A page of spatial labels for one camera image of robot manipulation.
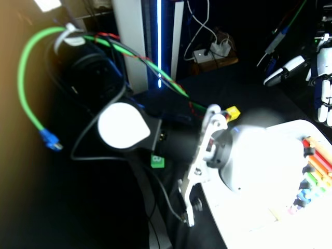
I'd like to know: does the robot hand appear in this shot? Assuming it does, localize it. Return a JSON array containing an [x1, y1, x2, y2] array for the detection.
[[219, 124, 316, 209], [263, 46, 332, 124]]

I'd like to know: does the rainbow wooden hand piano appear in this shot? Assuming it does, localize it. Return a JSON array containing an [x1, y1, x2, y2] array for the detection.
[[269, 134, 332, 223]]

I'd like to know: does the white plastic lid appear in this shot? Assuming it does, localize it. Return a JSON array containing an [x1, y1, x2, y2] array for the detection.
[[201, 118, 332, 249]]

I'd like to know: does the yellow wooden block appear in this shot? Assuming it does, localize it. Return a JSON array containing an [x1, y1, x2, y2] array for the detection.
[[225, 105, 241, 122]]

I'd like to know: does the black table cloth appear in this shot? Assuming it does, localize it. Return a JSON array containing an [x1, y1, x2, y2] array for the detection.
[[124, 63, 332, 249]]

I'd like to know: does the brown wooden board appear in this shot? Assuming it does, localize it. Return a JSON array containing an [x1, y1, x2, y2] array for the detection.
[[191, 56, 239, 75]]

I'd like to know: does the green square label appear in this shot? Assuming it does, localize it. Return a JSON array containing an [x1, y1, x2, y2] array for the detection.
[[150, 154, 166, 170]]

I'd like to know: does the white power strip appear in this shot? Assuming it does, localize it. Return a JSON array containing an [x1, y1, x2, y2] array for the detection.
[[209, 36, 232, 57]]

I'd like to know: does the white adapter box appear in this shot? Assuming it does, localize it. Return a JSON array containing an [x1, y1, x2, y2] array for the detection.
[[193, 49, 216, 64]]

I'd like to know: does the blue light strip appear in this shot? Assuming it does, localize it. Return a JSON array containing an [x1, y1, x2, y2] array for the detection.
[[155, 0, 163, 90]]

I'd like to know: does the white column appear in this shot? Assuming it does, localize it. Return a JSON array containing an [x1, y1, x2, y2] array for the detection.
[[111, 0, 185, 92]]

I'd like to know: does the black cable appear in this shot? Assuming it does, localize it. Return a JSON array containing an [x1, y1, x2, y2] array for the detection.
[[70, 85, 189, 223]]

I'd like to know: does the red black twisted wire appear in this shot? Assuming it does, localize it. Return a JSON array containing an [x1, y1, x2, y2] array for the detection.
[[94, 32, 208, 120]]

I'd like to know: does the white cable tie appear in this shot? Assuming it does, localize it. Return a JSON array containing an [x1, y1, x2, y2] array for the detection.
[[53, 22, 86, 52]]

